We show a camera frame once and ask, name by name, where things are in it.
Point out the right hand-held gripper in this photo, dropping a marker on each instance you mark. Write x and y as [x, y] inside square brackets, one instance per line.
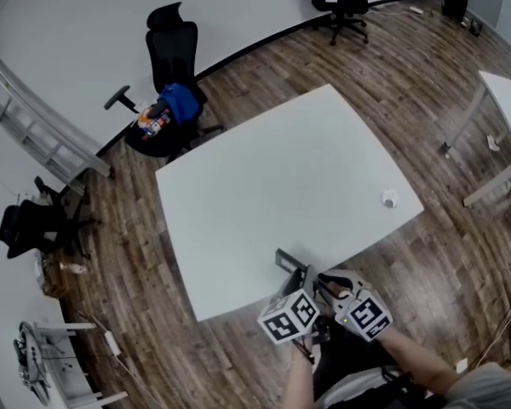
[366, 315]

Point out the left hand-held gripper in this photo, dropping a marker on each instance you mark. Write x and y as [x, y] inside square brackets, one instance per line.
[289, 318]

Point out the black framed picture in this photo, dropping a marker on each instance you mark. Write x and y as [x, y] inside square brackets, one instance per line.
[287, 261]

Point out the person's left forearm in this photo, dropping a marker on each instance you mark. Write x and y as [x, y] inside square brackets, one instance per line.
[298, 386]

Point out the person's right forearm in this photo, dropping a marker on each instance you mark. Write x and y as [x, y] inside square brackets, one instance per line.
[417, 360]

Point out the person's dark trousers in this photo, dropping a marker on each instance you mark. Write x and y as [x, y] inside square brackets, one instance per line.
[349, 352]

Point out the white work table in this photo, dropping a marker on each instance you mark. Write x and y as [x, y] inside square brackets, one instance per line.
[272, 177]

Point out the black chest harness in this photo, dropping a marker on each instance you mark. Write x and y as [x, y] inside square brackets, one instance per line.
[402, 384]

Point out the person's light shirt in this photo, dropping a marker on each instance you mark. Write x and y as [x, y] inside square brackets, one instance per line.
[485, 388]

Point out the white power strip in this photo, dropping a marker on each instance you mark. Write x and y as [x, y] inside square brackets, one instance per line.
[416, 10]
[113, 343]

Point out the crumpled white paper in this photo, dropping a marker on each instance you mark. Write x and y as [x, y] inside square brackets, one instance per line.
[493, 143]

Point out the red drink bottle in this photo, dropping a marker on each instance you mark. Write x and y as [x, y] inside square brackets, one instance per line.
[157, 126]

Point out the blue bag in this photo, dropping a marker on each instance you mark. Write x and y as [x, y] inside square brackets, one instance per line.
[181, 102]

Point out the orange snack packet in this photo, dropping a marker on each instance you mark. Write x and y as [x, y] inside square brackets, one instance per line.
[145, 117]

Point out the clear plastic bottle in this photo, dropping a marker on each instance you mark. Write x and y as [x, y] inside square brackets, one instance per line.
[72, 268]

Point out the brown cardboard box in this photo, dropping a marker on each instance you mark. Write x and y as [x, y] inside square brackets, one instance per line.
[51, 279]

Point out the white side table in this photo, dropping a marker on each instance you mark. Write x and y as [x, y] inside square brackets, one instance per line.
[64, 369]

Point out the white office table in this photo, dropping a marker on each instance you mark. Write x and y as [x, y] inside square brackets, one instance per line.
[506, 96]

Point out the black office chair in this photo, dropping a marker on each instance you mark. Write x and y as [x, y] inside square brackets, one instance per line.
[349, 2]
[172, 53]
[34, 228]

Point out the small dark floor bag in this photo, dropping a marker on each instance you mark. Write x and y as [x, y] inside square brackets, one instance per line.
[475, 27]

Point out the aluminium ladder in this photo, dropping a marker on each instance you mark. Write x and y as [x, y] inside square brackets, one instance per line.
[34, 122]

